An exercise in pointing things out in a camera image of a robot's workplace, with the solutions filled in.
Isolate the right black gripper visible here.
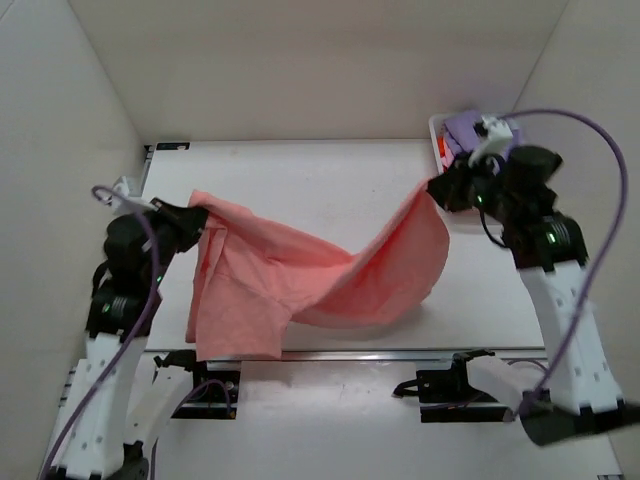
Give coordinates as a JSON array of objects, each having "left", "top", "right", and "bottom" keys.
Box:
[{"left": 421, "top": 149, "right": 513, "bottom": 219}]

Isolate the salmon pink t shirt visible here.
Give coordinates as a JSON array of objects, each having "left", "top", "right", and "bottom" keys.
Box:
[{"left": 185, "top": 182, "right": 450, "bottom": 360}]

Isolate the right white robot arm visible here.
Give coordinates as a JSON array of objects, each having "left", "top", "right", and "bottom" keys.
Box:
[{"left": 393, "top": 145, "right": 639, "bottom": 447}]

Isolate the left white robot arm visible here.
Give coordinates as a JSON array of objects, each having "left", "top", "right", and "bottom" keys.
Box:
[{"left": 39, "top": 198, "right": 209, "bottom": 479}]

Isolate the orange t shirt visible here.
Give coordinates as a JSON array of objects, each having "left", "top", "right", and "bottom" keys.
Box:
[{"left": 436, "top": 136, "right": 446, "bottom": 158}]

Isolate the purple t shirt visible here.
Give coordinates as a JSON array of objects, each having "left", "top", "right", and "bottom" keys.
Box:
[{"left": 443, "top": 110, "right": 524, "bottom": 158}]

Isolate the white plastic basket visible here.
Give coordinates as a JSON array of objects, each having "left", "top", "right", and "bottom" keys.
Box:
[{"left": 428, "top": 112, "right": 481, "bottom": 219}]

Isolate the black corner label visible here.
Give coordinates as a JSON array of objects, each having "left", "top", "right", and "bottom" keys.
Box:
[{"left": 155, "top": 142, "right": 190, "bottom": 151}]

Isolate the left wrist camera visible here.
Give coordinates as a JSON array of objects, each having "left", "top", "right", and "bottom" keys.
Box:
[{"left": 106, "top": 176, "right": 149, "bottom": 215}]

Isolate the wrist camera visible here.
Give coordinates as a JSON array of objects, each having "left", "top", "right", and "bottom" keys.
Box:
[
  {"left": 468, "top": 115, "right": 513, "bottom": 166},
  {"left": 106, "top": 176, "right": 149, "bottom": 215}
]

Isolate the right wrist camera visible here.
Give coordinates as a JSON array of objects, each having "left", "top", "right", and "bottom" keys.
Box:
[{"left": 468, "top": 115, "right": 513, "bottom": 166}]

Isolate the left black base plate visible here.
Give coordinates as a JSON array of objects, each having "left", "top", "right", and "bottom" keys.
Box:
[{"left": 172, "top": 361, "right": 241, "bottom": 420}]

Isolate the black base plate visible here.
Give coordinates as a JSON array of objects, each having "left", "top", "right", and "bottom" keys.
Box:
[
  {"left": 172, "top": 361, "right": 241, "bottom": 420},
  {"left": 416, "top": 369, "right": 507, "bottom": 424}
]

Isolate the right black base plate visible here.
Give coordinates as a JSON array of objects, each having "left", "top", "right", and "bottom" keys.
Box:
[{"left": 416, "top": 369, "right": 507, "bottom": 424}]

